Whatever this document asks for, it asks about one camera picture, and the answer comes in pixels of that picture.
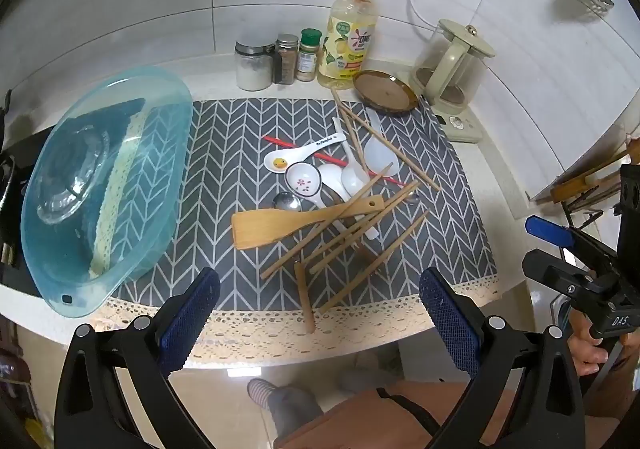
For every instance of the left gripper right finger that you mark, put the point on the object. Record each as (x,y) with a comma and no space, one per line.
(546,410)

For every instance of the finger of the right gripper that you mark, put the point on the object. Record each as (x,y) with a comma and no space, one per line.
(549,231)
(552,272)

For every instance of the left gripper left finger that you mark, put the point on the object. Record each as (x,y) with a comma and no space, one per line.
(91,410)

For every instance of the white ceramic soup spoon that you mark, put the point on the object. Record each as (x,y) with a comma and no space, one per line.
(353,177)

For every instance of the wooden spatula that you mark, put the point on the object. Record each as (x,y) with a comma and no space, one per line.
(300,223)

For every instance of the white spoon pink flowers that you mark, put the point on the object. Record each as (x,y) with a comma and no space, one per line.
(304,180)

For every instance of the metal spoon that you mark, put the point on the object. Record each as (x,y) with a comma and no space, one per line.
(287,201)

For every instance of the white spoon yellow duck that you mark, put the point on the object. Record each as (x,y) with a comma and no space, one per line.
(278,160)

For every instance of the person right hand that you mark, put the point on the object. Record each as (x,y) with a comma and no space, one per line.
(586,352)

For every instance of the grey slipper right foot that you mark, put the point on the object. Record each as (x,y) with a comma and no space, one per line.
(357,380)

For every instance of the grey slipper foot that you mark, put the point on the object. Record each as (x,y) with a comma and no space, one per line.
(357,380)
(290,407)

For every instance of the grey slipper left foot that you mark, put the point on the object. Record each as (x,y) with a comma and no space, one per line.
(290,407)

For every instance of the beige glass kettle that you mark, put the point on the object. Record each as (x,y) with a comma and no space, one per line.
(448,73)

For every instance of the brown ceramic saucer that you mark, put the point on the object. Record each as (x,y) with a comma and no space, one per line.
(385,93)

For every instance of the grey herringbone table mat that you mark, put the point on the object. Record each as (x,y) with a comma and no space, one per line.
(292,295)

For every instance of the blue translucent plastic tray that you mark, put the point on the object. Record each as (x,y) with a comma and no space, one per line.
(102,202)

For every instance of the yellow dish soap bottle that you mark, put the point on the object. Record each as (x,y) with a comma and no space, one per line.
(348,37)

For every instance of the green lid spice jar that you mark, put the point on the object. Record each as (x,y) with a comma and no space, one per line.
(307,56)

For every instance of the brown spice jar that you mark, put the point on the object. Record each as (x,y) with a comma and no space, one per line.
(284,59)

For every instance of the glass jar white powder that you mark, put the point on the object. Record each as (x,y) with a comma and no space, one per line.
(253,65)

